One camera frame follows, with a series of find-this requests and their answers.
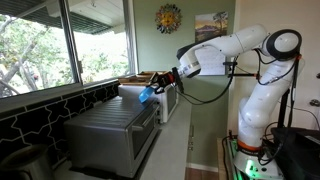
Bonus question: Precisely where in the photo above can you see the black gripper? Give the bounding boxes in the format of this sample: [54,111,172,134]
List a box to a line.
[146,71,175,94]

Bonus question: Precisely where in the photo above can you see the blue plastic bowl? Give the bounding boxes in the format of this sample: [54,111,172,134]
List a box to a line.
[139,86,154,103]

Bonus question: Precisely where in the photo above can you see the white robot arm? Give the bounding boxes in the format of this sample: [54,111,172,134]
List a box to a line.
[150,24,302,180]

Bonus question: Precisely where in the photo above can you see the wooden tray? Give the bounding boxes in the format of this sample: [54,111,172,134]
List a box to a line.
[118,71,163,86]

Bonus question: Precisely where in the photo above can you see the white microwave oven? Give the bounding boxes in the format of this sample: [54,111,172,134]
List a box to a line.
[118,85,179,124]

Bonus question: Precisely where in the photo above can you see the white paper sheet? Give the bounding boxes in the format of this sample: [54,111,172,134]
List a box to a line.
[195,46,226,76]

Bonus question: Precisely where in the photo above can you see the silver toaster oven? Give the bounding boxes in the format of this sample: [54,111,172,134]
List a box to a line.
[64,96,160,178]

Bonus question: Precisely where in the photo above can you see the landscape painting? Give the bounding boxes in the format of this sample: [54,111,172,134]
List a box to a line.
[195,11,228,42]

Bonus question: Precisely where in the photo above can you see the metal kettle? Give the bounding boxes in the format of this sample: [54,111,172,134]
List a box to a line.
[0,144,55,180]

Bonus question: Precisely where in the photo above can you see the black equipment box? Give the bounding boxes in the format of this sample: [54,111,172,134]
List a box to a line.
[271,127,320,180]

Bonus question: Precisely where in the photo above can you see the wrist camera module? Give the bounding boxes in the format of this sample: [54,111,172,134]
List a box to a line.
[172,67,184,93]

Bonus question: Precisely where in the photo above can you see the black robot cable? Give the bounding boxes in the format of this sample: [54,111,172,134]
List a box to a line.
[176,56,239,106]

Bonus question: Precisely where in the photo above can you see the sun wall decoration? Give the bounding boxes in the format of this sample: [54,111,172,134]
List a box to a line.
[155,4,182,34]

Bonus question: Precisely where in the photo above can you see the window frame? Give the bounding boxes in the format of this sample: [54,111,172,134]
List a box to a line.
[0,0,136,110]

